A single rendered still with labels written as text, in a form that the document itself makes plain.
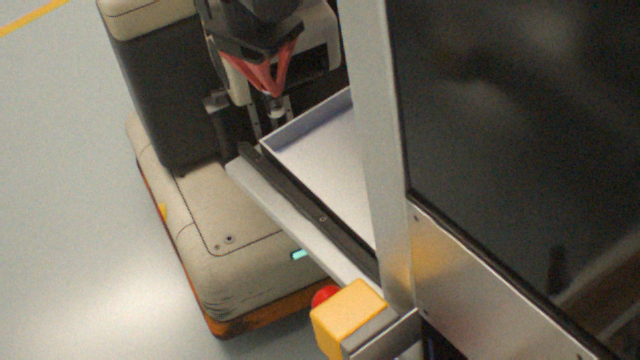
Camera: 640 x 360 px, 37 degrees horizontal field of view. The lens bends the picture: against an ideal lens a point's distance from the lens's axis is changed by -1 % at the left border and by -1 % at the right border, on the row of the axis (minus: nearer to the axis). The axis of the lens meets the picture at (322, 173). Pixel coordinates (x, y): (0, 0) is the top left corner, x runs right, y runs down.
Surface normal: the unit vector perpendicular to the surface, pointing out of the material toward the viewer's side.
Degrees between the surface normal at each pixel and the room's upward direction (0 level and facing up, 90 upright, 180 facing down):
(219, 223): 0
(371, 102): 90
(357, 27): 90
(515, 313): 90
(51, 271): 0
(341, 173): 0
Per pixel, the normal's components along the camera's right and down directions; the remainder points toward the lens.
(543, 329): -0.79, 0.51
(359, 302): -0.14, -0.68
